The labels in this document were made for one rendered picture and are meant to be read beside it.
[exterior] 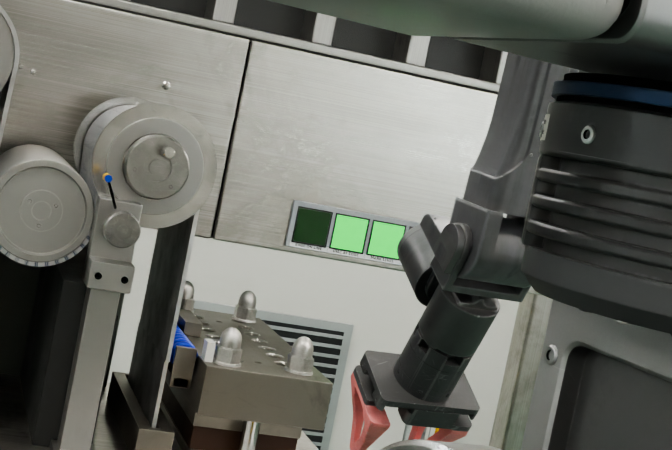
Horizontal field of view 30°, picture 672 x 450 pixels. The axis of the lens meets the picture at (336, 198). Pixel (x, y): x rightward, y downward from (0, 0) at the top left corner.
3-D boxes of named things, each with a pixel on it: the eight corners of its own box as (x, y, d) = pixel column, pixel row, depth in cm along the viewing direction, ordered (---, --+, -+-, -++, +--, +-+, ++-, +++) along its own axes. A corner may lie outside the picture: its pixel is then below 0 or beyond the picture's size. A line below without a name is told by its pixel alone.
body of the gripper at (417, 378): (355, 363, 116) (387, 304, 112) (451, 375, 120) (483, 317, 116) (374, 415, 111) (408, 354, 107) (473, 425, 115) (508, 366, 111)
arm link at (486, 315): (457, 303, 105) (514, 311, 108) (432, 251, 111) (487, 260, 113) (424, 362, 109) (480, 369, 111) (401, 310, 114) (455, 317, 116)
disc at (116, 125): (80, 217, 146) (104, 92, 145) (80, 216, 146) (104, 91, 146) (204, 238, 150) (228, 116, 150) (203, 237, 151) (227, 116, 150)
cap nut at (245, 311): (234, 320, 184) (240, 291, 184) (229, 315, 188) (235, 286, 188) (258, 324, 186) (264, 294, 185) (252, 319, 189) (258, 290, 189)
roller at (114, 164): (97, 205, 146) (116, 108, 145) (78, 184, 171) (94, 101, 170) (194, 222, 149) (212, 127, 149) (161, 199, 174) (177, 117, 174)
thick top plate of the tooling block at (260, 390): (197, 414, 149) (206, 365, 149) (149, 341, 187) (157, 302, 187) (323, 430, 154) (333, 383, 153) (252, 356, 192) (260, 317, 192)
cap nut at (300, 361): (287, 373, 154) (295, 337, 154) (280, 366, 157) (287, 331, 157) (316, 377, 155) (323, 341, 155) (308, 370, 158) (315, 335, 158)
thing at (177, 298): (165, 361, 151) (195, 211, 150) (139, 322, 174) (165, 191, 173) (169, 362, 151) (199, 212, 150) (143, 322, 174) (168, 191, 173)
